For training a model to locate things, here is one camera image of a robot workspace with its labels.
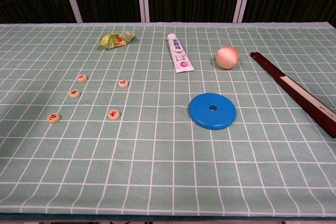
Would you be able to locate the blue disc with hole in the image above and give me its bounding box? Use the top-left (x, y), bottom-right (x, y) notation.
top-left (187, 92), bottom-right (237, 131)

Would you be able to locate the white toothpaste tube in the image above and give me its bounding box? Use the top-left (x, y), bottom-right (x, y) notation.
top-left (167, 33), bottom-right (196, 74)

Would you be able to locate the green checkered tablecloth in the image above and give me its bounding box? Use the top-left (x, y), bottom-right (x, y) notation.
top-left (0, 22), bottom-right (336, 218)

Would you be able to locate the peach coloured ball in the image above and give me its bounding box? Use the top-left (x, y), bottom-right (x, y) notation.
top-left (216, 46), bottom-right (240, 70)

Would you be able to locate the green crumpled snack packet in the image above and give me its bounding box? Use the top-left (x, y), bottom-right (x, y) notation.
top-left (98, 30), bottom-right (136, 50)

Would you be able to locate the dark red folded fan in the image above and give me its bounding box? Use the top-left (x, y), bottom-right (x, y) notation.
top-left (249, 51), bottom-right (336, 138)

